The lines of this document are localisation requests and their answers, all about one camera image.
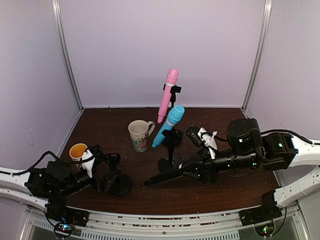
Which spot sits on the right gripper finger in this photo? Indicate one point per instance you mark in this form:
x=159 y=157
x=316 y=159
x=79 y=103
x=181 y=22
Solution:
x=194 y=157
x=198 y=175

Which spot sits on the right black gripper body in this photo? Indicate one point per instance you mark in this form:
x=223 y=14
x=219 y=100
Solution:
x=206 y=167

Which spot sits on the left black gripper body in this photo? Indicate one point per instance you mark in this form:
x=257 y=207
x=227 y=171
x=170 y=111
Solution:
x=99 y=184

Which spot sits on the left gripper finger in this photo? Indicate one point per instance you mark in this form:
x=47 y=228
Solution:
x=111 y=182
x=100 y=186

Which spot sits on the black microphone stand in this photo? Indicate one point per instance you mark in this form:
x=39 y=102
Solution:
x=125 y=182
x=174 y=90

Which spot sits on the black toy microphone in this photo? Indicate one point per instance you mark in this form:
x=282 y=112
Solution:
x=169 y=175

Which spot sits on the taped base microphone stand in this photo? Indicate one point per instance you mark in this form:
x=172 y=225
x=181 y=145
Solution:
x=173 y=139

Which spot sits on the blue toy microphone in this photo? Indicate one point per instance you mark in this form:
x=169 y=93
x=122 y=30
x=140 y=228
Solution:
x=174 y=116

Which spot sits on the pink toy microphone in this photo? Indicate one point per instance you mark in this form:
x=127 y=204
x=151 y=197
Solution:
x=171 y=80

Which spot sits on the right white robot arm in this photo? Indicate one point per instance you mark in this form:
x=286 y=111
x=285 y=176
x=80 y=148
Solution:
x=276 y=149

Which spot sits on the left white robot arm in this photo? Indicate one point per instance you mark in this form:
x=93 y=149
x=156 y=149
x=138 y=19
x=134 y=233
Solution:
x=56 y=179

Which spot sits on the yellow inside cup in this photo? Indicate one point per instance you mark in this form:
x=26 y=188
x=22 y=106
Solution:
x=76 y=151

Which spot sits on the white ceramic mug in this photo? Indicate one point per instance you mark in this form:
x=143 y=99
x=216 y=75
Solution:
x=139 y=131

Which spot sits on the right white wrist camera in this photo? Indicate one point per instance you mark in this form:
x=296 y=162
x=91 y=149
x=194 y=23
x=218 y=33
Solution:
x=208 y=139

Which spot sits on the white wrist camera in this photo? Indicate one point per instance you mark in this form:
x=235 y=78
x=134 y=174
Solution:
x=208 y=139
x=87 y=162

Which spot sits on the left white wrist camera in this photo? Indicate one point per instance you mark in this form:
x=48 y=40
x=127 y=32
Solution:
x=87 y=162

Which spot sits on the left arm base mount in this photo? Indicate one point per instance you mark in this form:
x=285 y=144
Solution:
x=64 y=219

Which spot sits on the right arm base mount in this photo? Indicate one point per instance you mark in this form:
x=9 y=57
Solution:
x=263 y=216

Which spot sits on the right aluminium frame post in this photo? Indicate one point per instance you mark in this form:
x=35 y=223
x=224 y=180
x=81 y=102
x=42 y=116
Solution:
x=263 y=35

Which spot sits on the aluminium frame post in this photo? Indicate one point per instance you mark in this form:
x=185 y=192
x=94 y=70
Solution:
x=263 y=35
x=65 y=53

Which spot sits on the front aluminium rail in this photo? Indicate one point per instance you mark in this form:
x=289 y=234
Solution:
x=221 y=225

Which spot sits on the left aluminium frame post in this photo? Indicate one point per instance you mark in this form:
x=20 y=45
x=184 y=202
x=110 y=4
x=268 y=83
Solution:
x=65 y=53

